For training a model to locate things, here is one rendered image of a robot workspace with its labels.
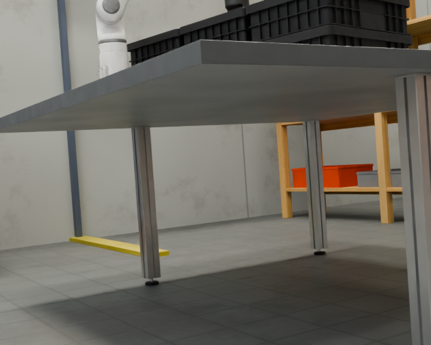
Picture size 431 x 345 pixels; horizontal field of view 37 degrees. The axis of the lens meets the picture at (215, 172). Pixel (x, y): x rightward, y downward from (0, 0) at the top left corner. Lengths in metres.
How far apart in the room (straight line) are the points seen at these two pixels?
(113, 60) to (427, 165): 1.08
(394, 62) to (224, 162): 3.94
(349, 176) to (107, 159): 1.77
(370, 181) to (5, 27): 2.69
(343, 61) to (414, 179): 0.36
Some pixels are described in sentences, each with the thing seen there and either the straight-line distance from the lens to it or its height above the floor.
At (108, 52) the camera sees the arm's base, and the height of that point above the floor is 0.87.
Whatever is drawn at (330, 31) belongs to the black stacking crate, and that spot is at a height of 0.80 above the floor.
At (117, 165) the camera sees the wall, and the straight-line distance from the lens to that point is 4.77.
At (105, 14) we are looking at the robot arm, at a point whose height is 0.99.
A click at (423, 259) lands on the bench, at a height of 0.25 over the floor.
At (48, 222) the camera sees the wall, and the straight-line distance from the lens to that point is 4.60.
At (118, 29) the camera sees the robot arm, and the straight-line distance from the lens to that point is 2.18.
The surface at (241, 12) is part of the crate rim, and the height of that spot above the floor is 0.92.
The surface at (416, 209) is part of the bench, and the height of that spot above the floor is 0.36.
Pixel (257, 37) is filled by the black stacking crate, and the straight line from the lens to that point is 1.84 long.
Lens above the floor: 0.50
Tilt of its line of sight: 1 degrees down
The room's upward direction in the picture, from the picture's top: 4 degrees counter-clockwise
